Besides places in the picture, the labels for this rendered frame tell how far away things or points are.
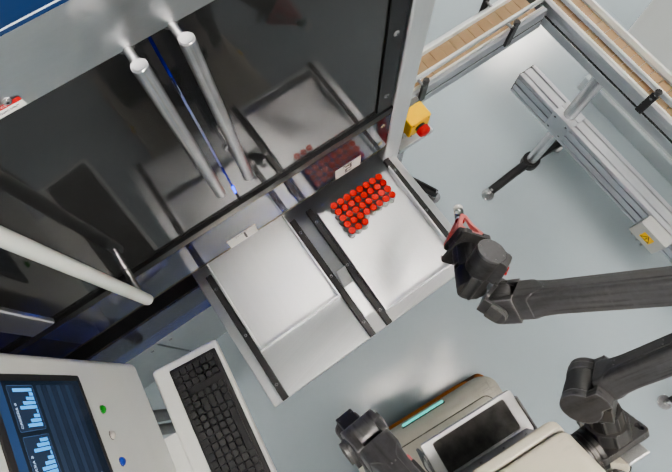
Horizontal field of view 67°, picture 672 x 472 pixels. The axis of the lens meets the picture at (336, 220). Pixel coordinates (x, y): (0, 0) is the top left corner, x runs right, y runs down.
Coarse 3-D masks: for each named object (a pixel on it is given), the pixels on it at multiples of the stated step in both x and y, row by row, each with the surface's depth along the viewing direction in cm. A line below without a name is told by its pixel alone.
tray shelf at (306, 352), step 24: (360, 168) 155; (384, 168) 155; (336, 192) 153; (288, 216) 150; (312, 240) 148; (336, 264) 146; (432, 288) 143; (216, 312) 142; (336, 312) 142; (240, 336) 140; (288, 336) 140; (312, 336) 140; (336, 336) 140; (360, 336) 140; (288, 360) 138; (312, 360) 138; (336, 360) 138; (264, 384) 136; (288, 384) 136
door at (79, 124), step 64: (128, 64) 63; (0, 128) 59; (64, 128) 66; (128, 128) 73; (192, 128) 83; (0, 192) 68; (64, 192) 76; (128, 192) 86; (192, 192) 100; (0, 256) 80; (128, 256) 106
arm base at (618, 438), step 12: (624, 420) 100; (636, 420) 103; (588, 432) 103; (600, 432) 101; (612, 432) 99; (624, 432) 99; (636, 432) 101; (648, 432) 101; (600, 444) 101; (612, 444) 100; (624, 444) 100; (636, 444) 100; (612, 456) 99
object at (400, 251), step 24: (408, 192) 149; (384, 216) 150; (408, 216) 150; (336, 240) 144; (360, 240) 148; (384, 240) 148; (408, 240) 148; (432, 240) 148; (360, 264) 146; (384, 264) 145; (408, 264) 145; (432, 264) 145; (384, 288) 143; (408, 288) 143
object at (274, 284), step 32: (288, 224) 146; (224, 256) 147; (256, 256) 147; (288, 256) 146; (224, 288) 144; (256, 288) 144; (288, 288) 144; (320, 288) 144; (256, 320) 141; (288, 320) 141
